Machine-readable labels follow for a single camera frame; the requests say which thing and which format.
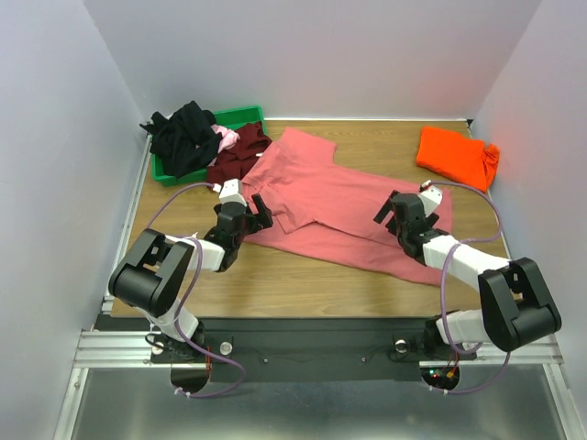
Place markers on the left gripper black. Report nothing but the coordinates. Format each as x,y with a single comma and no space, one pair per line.
260,221

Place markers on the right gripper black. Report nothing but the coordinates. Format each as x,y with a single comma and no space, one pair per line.
397,213

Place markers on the salmon pink t-shirt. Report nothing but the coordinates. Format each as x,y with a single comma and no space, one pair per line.
324,211

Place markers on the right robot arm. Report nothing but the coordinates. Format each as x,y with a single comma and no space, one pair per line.
517,307

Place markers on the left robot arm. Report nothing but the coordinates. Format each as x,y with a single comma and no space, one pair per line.
149,277

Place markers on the maroon t-shirt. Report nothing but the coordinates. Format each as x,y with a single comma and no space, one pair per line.
236,162

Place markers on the light pink t-shirt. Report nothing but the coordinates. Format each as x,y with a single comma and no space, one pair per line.
229,137

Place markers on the folded orange t-shirt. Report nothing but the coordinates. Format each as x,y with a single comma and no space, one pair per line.
458,158

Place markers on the green plastic bin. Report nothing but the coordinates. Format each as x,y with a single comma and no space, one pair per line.
233,118

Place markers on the black t-shirt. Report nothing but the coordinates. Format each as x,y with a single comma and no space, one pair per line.
185,142

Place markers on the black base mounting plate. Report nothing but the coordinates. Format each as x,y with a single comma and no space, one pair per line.
307,349

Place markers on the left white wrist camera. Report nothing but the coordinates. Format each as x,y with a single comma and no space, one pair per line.
230,192

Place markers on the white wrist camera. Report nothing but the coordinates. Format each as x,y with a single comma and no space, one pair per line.
430,196
230,192

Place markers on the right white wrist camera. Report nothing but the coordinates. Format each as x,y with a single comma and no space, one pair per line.
430,196

